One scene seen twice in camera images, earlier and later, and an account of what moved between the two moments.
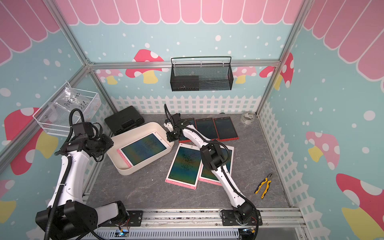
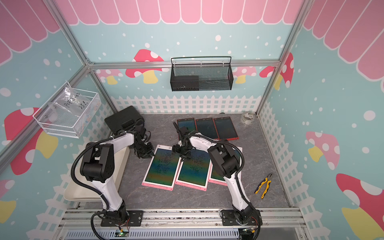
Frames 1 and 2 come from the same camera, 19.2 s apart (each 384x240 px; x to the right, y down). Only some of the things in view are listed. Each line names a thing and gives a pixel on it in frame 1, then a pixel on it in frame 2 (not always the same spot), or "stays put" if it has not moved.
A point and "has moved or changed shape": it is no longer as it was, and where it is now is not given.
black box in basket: (181, 83) stays put
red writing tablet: (225, 129) stays put
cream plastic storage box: (137, 147) has moved or changed shape
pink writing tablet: (184, 169) has moved or changed shape
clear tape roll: (247, 117) stays put
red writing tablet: (207, 127) stays put
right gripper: (169, 136) -> (175, 149)
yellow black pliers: (267, 179) stays put
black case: (124, 120) stays put
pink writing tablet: (207, 175) has moved or changed shape
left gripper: (109, 142) -> (150, 150)
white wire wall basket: (70, 106) stays put
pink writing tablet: (143, 148) -> (163, 169)
